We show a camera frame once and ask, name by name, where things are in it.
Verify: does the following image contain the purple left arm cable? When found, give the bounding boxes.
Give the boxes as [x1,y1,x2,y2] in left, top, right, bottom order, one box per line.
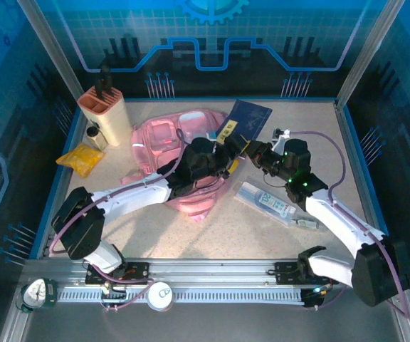
[48,128,186,313]

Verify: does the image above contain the aluminium frame post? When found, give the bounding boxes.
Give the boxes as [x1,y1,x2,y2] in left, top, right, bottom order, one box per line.
[16,0,85,104]
[335,0,407,108]

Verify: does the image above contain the dark blue book yellow label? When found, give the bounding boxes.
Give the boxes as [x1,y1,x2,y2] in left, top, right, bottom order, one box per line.
[214,99,273,147]

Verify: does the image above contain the pink student backpack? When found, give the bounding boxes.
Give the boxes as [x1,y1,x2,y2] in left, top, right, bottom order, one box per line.
[119,108,240,224]

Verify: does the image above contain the black utensil handles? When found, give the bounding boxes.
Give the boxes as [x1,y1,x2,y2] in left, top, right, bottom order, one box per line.
[96,66,115,99]

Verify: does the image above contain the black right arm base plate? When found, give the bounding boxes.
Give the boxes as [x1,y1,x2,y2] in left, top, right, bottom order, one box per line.
[274,261,340,286]

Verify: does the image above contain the yellow snack packet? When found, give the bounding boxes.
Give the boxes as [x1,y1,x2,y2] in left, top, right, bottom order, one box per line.
[55,142,106,179]

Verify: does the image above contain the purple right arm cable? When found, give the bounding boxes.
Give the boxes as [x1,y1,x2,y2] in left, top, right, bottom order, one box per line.
[288,130,410,318]

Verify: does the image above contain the clear plastic stationery pouch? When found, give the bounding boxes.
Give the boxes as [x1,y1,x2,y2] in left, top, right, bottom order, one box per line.
[232,180,298,226]

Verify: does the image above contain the small bottle black cap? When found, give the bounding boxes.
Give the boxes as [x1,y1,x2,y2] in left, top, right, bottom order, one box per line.
[85,125,109,150]

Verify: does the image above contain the beige knife block pink rim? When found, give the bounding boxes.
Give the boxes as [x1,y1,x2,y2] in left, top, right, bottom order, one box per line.
[76,87,134,147]

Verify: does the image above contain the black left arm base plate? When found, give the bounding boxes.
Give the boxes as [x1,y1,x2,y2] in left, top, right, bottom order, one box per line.
[85,261,151,286]

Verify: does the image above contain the small clear plastic bottle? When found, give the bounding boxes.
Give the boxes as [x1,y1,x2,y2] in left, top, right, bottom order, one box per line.
[290,217,320,232]

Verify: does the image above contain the aluminium front beam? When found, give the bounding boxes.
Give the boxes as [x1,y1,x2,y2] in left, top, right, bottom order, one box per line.
[22,258,404,288]

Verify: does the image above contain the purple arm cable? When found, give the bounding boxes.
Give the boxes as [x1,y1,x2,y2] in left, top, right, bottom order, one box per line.
[288,130,410,318]
[48,128,186,313]

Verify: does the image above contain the slotted grey cable duct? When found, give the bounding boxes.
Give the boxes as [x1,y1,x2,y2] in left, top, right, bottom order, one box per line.
[57,287,305,304]

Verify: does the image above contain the green round dial gauge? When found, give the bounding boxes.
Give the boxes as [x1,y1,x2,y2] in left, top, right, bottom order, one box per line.
[19,277,59,315]

